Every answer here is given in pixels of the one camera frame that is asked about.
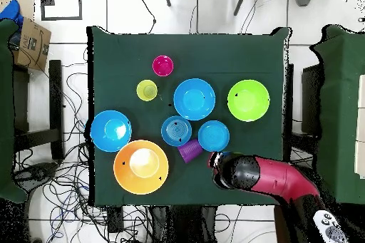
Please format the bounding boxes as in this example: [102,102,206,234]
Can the large blue plastic bowl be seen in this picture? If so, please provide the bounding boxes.
[173,78,217,121]
[90,110,133,153]

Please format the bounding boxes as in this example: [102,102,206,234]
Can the red plastic cup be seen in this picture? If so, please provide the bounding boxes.
[151,55,175,78]

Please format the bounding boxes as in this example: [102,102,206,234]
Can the black floor cable with knot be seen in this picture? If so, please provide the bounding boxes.
[138,0,157,34]

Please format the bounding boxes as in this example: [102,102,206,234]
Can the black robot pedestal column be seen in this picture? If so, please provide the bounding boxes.
[150,205,217,243]

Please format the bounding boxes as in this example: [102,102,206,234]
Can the printed cardboard box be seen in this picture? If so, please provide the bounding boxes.
[12,16,53,72]

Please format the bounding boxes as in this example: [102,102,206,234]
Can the large green plastic bowl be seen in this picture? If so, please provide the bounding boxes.
[227,79,271,123]

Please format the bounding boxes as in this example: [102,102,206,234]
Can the tangle of floor cables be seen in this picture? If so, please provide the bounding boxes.
[14,46,149,243]

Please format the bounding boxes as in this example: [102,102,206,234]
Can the grey pedestal foot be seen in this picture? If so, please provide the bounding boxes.
[14,162,59,191]

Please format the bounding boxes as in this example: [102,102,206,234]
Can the black stool frame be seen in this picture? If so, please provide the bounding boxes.
[12,59,65,160]

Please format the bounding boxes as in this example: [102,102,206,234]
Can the purple plastic cup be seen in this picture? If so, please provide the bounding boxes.
[177,138,204,164]

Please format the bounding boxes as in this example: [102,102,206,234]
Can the blue bag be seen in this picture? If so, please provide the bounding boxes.
[0,0,24,29]

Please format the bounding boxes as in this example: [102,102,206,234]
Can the large yellow plastic bowl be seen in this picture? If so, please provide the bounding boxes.
[113,139,170,196]

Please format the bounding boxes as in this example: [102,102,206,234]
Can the yellow ribbed plastic cup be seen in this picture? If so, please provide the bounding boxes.
[135,79,158,102]

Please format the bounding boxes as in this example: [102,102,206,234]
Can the green cloth on side table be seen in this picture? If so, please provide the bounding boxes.
[309,24,365,205]
[0,19,29,204]

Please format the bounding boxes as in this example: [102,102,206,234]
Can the plain cardboard box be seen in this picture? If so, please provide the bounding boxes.
[0,0,36,21]

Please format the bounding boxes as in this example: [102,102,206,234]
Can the black floor box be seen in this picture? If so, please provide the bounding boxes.
[107,207,125,234]

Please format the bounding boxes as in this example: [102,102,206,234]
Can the dark green tablecloth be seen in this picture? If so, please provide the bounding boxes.
[86,25,292,207]

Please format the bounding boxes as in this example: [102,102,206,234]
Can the small blue flat-bottomed bowl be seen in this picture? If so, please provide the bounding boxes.
[197,120,231,152]
[160,115,192,148]

